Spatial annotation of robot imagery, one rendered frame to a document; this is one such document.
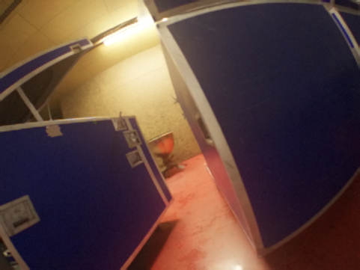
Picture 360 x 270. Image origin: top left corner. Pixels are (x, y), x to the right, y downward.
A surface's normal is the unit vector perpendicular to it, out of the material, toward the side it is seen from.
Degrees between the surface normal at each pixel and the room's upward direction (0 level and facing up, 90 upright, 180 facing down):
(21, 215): 90
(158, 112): 90
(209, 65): 90
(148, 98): 90
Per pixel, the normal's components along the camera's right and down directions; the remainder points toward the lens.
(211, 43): -0.04, 0.02
